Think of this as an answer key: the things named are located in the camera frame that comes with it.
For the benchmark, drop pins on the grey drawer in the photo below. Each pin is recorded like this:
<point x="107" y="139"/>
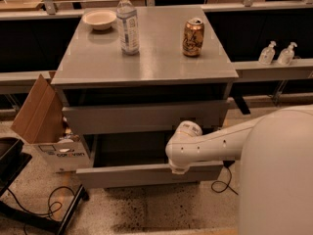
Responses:
<point x="138" y="159"/>
<point x="144" y="117"/>

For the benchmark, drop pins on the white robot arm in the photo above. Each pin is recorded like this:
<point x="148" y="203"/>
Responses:
<point x="276" y="177"/>

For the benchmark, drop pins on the grey drawer cabinet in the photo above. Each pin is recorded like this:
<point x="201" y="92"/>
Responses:
<point x="95" y="72"/>

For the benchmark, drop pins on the grey top drawer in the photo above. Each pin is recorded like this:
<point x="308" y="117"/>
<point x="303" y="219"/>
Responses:
<point x="144" y="117"/>

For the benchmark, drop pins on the open cardboard box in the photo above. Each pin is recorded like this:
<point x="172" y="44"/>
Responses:
<point x="41" y="124"/>

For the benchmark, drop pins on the gold drink can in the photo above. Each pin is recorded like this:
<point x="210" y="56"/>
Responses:
<point x="193" y="37"/>

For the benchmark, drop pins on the clear plastic water bottle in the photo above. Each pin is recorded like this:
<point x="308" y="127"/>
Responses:
<point x="127" y="25"/>

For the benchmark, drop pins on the white paper bowl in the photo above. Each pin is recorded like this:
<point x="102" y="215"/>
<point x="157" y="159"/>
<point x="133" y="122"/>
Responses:
<point x="99" y="19"/>

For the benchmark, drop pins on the left sanitizer pump bottle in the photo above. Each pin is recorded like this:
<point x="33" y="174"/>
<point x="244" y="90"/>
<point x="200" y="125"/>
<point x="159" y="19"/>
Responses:
<point x="267" y="54"/>

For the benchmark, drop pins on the sanitizer pump bottle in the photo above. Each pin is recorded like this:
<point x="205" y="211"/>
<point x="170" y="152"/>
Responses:
<point x="267" y="54"/>
<point x="287" y="54"/>

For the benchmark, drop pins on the right sanitizer pump bottle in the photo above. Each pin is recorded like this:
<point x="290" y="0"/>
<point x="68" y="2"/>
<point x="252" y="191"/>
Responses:
<point x="287" y="54"/>

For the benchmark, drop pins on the black bin left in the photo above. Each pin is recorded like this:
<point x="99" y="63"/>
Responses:
<point x="12" y="161"/>

